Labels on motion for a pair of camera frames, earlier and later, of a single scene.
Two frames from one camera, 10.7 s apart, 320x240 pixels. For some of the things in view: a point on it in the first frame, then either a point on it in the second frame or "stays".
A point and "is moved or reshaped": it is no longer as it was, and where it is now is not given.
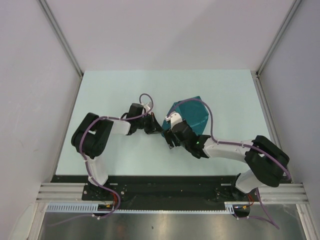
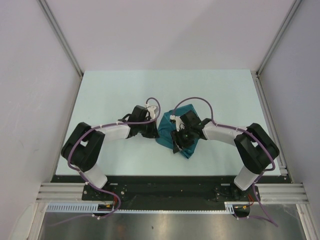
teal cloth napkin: [193, 110] is moved or reshaped
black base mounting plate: [139, 192] stays
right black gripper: [169, 134] to [176, 136]
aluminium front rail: [267, 193] stays
